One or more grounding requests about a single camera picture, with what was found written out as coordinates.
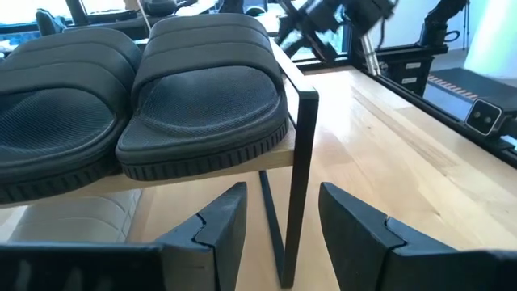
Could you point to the black cabinet with white labels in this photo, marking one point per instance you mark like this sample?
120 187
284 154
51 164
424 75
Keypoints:
404 74

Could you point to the black office chair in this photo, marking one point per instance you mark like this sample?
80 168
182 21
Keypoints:
48 22

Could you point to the black slide sandal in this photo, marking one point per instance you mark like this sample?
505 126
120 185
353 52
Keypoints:
202 101
60 121

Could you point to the black mat with orange stripes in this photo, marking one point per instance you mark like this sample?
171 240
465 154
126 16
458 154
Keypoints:
476 83

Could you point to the black metal wooden shelf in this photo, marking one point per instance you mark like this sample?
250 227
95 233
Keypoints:
301 161

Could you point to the beige slide sandal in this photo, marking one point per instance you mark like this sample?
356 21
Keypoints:
81 218

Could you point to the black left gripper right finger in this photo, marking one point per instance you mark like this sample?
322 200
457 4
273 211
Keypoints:
363 252

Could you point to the small silver camera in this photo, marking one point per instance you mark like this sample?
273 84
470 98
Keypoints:
482 117

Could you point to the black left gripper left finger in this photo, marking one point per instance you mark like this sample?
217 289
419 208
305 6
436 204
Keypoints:
210 246

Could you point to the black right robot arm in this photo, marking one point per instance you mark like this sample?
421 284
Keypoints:
307 28

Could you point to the silver metal rods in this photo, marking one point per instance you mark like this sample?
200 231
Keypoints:
371 54

